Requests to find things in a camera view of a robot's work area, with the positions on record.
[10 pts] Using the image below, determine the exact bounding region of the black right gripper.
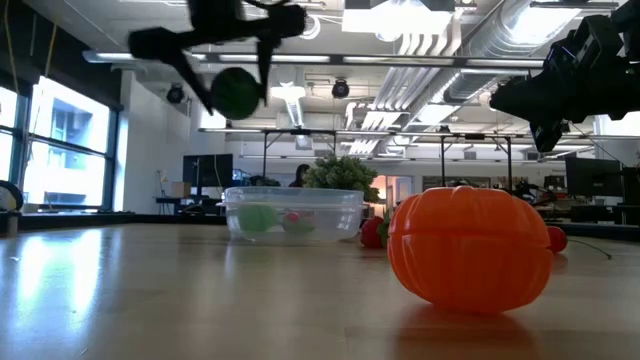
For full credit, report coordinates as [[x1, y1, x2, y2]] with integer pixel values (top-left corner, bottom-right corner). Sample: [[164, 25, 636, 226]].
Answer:
[[489, 63, 609, 154]]

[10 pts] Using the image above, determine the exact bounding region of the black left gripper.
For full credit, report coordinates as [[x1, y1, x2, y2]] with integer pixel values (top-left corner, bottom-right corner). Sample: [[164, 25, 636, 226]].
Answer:
[[127, 0, 307, 115]]

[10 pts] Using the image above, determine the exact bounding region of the small red toy cherry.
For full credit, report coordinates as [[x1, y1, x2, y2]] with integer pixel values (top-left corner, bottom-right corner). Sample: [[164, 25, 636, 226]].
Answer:
[[546, 225, 613, 261]]

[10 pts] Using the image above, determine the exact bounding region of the orange toy pumpkin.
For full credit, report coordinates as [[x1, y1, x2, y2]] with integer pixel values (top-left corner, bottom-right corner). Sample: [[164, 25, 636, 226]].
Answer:
[[386, 185, 555, 315]]

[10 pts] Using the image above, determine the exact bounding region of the light green toy ball fruit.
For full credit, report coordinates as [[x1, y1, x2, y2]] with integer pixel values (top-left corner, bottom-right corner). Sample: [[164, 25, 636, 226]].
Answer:
[[237, 203, 280, 234]]

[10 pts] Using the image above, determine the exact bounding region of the red toy strawberry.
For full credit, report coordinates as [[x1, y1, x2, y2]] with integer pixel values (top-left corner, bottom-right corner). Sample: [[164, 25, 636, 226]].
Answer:
[[359, 209, 394, 250]]

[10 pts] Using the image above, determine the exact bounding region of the clear plastic tupperware container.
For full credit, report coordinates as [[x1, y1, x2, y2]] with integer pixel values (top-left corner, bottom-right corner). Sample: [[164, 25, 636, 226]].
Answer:
[[221, 186, 367, 246]]

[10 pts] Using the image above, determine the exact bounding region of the black computer monitor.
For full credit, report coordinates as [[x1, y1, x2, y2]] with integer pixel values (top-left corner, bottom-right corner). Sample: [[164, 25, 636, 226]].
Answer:
[[181, 153, 235, 189], [565, 156, 624, 199]]

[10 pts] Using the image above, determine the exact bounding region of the person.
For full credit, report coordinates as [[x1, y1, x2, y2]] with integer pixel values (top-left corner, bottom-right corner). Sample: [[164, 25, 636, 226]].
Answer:
[[287, 162, 313, 189]]

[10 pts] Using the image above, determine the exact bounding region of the green artificial potted plant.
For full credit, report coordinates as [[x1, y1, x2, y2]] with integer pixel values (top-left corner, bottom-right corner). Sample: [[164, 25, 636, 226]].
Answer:
[[303, 153, 380, 204]]

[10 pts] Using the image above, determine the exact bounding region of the large office window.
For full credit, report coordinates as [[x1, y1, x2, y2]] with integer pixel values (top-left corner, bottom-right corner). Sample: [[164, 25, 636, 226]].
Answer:
[[0, 74, 120, 211]]

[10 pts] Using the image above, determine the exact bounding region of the round black white object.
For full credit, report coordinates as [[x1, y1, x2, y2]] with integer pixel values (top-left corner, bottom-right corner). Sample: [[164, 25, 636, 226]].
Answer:
[[0, 178, 24, 237]]

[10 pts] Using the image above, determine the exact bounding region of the black metal gantry frame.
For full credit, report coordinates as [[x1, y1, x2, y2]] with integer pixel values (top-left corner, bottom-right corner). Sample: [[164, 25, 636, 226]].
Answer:
[[439, 132, 514, 190], [261, 128, 338, 176]]

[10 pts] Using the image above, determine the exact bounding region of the silver ceiling air duct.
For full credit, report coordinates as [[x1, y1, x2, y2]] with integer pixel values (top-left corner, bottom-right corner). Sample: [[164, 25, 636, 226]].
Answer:
[[442, 0, 551, 104]]

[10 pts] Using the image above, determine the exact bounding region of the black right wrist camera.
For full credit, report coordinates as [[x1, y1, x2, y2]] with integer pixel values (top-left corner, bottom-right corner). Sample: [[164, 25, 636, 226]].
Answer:
[[544, 13, 627, 76]]

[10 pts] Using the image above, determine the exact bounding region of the white cable coil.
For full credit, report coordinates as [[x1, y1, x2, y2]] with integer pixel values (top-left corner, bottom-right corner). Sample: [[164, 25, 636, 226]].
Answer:
[[299, 13, 323, 42]]

